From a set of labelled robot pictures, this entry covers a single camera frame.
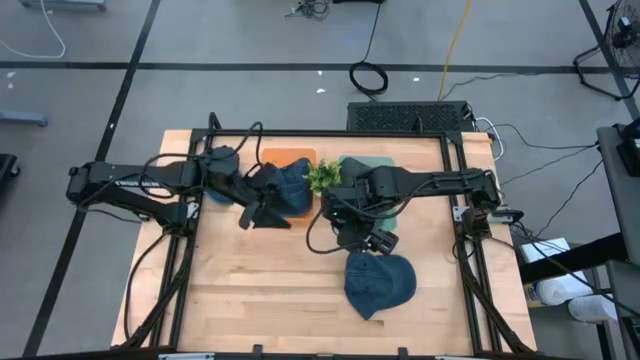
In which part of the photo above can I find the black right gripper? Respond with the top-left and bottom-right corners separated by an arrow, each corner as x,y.
322,194 -> 400,256

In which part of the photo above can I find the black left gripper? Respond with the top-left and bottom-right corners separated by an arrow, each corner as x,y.
219,168 -> 292,231

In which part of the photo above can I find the blue denim cap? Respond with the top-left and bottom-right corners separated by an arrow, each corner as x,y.
203,187 -> 234,205
343,251 -> 418,322
249,158 -> 314,218

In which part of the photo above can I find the translucent orange plastic bin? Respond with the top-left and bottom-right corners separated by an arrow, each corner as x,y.
260,147 -> 318,220

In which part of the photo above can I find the small plant white pot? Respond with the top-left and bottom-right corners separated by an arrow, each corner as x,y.
303,159 -> 344,195

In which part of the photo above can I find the green mat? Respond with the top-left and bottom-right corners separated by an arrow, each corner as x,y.
338,154 -> 399,232

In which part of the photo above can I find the black perforated computer case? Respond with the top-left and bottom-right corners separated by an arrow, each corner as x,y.
346,100 -> 475,134

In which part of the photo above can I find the white box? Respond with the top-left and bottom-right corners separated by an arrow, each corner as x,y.
519,237 -> 571,265

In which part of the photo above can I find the white paper towel roll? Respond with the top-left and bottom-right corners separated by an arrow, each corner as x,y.
568,294 -> 619,324
533,276 -> 594,307

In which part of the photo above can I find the black beam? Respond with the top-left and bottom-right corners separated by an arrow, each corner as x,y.
518,232 -> 629,285

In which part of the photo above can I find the gray table foot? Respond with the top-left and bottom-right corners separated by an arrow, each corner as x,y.
0,110 -> 49,128
18,0 -> 108,11

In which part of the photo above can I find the black floor fan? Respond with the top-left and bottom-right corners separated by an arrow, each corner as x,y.
573,0 -> 640,102

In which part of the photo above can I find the black aluminium table frame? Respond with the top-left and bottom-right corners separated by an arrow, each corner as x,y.
119,111 -> 539,360

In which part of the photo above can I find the black coiled cable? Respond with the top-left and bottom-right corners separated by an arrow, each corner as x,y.
348,0 -> 390,97

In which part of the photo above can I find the white cable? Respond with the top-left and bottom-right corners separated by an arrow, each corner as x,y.
473,116 -> 506,162

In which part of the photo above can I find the yellow cable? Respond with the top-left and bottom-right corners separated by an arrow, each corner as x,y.
437,0 -> 474,101

